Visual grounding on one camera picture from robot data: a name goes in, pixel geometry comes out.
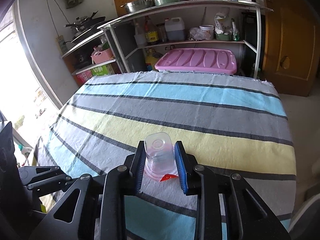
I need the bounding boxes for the white round trash bin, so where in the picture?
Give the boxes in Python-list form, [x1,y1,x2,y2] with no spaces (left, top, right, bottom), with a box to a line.
[289,194,320,240]

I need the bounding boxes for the metal kitchen shelf rack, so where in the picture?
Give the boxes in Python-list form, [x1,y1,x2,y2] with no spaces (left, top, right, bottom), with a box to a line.
[62,0,269,77]

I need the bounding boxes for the striped table cloth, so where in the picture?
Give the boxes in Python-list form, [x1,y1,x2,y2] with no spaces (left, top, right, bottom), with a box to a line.
[31,72,296,228]

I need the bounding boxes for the pink plastic basket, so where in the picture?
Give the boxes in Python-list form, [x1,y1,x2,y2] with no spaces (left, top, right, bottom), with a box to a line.
[91,48,114,64]

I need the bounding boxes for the black pots on stove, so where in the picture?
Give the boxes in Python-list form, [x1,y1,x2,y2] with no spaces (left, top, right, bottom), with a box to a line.
[65,11,106,35]

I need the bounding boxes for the pink storage box lid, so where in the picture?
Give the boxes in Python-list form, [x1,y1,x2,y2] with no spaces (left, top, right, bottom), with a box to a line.
[155,48,237,75]

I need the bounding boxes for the wooden door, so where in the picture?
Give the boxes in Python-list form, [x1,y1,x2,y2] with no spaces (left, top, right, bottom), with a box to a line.
[262,0,319,96]

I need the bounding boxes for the soy sauce bottle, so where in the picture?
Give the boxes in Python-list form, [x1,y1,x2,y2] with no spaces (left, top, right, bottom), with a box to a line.
[144,16,159,45]

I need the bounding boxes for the steel mixing bowl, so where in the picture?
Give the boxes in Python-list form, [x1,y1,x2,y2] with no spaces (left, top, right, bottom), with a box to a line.
[120,0,155,14]

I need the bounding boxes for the white oil jug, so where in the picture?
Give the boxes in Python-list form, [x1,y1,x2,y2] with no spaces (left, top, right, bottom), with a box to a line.
[165,17,186,41]

